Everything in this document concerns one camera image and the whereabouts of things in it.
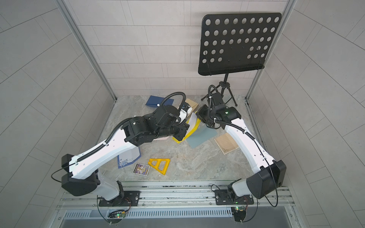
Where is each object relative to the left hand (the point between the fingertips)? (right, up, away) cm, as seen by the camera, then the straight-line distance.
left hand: (192, 126), depth 63 cm
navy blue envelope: (-31, +15, +53) cm, 63 cm away
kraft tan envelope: (+1, +12, +48) cm, 50 cm away
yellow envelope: (+3, +2, +5) cm, 6 cm away
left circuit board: (-37, -43, +5) cm, 57 cm away
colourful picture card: (-29, -26, +16) cm, 42 cm away
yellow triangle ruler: (-20, -24, +20) cm, 37 cm away
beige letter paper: (+23, -15, +29) cm, 40 cm away
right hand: (+1, +5, +12) cm, 13 cm away
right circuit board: (+23, -43, +6) cm, 50 cm away
